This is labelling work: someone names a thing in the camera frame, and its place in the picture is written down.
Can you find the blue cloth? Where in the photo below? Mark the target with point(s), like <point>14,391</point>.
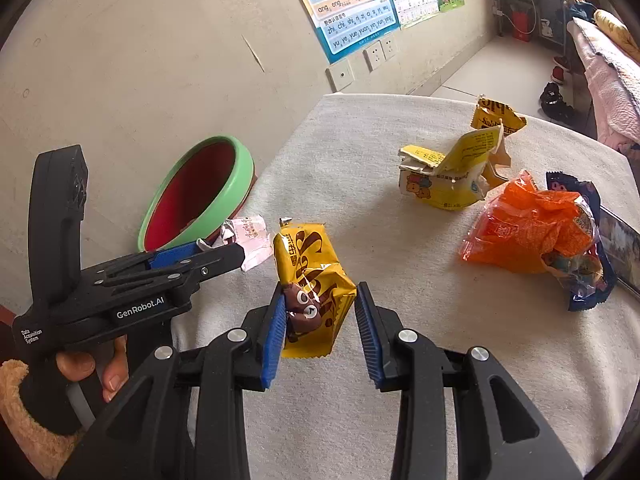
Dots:
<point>582,10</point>

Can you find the black shoes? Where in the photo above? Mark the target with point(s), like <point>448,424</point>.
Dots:
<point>557,102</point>

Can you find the single white wall socket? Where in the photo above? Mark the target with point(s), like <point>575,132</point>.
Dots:
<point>341,75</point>

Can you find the metal shelf rack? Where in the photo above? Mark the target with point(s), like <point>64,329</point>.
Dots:
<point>547,0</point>

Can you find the yellow white torn carton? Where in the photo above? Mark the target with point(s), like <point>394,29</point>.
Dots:
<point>450,180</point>

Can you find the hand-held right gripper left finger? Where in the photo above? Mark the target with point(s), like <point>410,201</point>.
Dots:
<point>272,345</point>

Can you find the green-rimmed red basin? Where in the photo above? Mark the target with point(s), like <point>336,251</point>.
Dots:
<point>200,185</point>

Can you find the yellow cartoon-eyes snack wrapper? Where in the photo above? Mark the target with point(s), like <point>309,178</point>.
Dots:
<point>312,270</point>

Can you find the small yellow wrapper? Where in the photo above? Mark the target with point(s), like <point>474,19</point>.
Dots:
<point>500,117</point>

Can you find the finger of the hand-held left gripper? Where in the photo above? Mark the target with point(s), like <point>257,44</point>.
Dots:
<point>172,256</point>
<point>215,262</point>

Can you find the white tablecloth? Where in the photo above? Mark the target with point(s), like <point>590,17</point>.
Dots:
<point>400,270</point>

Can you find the person's left hand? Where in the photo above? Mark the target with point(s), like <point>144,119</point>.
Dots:
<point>112,375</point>

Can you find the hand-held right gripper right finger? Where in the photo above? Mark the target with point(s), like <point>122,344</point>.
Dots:
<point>370,345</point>

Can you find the red shoe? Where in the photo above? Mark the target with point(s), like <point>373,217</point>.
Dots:
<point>561,70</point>

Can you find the yellow quilt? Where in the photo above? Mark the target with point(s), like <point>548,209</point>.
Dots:
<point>620,32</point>

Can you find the double white wall socket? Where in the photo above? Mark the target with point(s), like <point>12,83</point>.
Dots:
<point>381,54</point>

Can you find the pink white blanket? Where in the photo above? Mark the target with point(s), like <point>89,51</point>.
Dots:
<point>612,90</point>

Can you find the red box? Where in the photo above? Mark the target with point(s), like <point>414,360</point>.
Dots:
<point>521,25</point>

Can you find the person's left forearm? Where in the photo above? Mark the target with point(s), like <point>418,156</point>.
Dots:
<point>30,420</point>

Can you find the orange plastic bag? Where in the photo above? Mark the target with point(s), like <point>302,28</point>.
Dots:
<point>520,225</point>

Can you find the small pink white wrapper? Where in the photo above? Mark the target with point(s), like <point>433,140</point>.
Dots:
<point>252,237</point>

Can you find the blue wall poster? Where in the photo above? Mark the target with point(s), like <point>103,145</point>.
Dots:
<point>350,5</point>

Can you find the dark blue snack bag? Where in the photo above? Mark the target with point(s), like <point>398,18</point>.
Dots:
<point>590,280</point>

